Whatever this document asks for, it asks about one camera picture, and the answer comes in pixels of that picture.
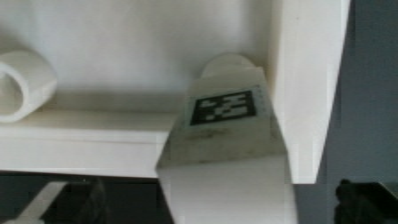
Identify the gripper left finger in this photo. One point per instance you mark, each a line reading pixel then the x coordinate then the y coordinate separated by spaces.
pixel 70 203

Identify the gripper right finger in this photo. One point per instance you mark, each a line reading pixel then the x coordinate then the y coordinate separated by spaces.
pixel 366 203

